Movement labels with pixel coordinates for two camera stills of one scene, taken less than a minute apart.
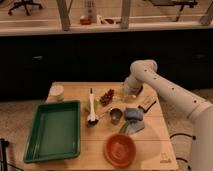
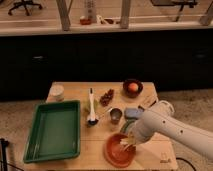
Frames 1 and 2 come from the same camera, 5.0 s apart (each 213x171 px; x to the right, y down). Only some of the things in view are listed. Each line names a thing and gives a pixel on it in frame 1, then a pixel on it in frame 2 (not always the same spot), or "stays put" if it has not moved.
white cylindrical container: [57, 93] stays put
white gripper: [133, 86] → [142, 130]
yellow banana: [121, 98] → [129, 140]
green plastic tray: [55, 132] stays put
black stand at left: [3, 154] stays put
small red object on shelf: [86, 21] stays put
